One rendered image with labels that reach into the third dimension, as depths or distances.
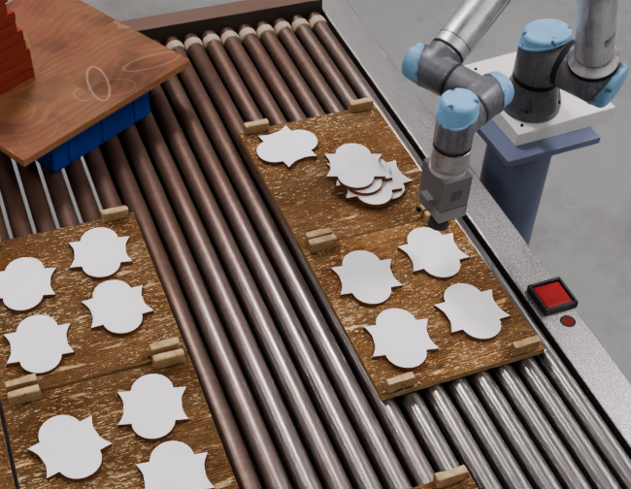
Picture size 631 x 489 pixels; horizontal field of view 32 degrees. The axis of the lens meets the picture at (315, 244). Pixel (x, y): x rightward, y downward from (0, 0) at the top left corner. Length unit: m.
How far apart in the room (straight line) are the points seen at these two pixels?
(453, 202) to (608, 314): 1.52
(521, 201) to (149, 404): 1.27
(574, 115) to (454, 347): 0.87
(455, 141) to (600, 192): 2.01
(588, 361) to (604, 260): 1.59
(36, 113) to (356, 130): 0.73
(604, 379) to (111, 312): 0.96
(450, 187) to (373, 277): 0.26
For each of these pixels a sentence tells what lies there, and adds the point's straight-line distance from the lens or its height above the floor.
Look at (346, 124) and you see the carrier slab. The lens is 2.60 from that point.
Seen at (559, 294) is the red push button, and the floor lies 0.93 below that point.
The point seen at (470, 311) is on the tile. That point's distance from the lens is 2.18.
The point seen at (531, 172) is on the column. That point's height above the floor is 0.76.
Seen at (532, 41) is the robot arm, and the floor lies 1.13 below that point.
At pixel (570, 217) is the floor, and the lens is 3.88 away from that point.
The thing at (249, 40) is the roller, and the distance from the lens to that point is 2.90.
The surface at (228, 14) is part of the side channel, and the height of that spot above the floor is 0.95.
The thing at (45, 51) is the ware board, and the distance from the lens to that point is 2.68.
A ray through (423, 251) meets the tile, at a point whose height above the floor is 0.95.
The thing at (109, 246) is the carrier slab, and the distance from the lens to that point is 2.28.
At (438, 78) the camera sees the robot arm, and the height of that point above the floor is 1.31.
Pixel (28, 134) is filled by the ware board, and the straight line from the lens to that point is 2.43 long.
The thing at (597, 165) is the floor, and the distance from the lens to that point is 4.13.
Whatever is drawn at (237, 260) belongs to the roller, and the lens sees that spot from 2.27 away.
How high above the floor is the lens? 2.53
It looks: 44 degrees down
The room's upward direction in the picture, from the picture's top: 4 degrees clockwise
